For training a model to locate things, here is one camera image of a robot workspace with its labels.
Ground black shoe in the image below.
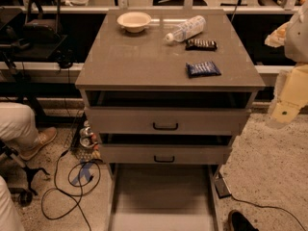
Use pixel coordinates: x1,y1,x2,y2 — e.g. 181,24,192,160
228,210,259,231

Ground person leg beige trousers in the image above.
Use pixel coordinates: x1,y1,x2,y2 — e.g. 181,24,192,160
0,102,39,151

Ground dark brown snack bar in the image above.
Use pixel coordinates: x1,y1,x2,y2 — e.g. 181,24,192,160
185,38,218,51

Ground black power adapter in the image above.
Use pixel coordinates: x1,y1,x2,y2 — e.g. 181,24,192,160
215,178,231,198

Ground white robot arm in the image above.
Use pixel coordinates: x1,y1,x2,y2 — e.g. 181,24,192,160
265,2,308,129

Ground white ceramic bowl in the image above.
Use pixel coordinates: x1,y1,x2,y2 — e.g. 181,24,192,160
116,12,151,33

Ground blue rxbar blueberry bar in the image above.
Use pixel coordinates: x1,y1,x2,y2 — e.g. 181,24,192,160
186,61,221,78

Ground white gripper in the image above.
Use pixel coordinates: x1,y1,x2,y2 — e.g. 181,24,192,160
271,64,308,124

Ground grey middle drawer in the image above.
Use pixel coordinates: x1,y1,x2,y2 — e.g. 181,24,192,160
99,144,232,165

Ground open grey bottom drawer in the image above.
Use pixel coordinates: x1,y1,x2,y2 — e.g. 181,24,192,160
106,164,223,231

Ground grey drawer cabinet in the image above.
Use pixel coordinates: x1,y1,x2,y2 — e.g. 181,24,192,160
74,8,267,231

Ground clear plastic water bottle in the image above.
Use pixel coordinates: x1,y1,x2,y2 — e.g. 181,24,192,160
165,15,206,42

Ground grey top drawer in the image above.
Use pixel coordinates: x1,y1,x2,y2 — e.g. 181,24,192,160
85,107,250,136

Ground cans beside cabinet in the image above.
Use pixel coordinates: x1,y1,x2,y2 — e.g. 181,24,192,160
79,120,98,149

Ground black bag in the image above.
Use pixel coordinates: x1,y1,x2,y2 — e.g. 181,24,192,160
23,0,62,43

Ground black tripod stand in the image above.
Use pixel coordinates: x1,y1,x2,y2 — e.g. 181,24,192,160
0,141,49,207

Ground tan shoe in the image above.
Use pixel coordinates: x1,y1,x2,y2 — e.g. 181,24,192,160
20,127,57,161

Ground black power adapter cable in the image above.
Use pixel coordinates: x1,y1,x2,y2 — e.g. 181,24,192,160
228,194,306,231

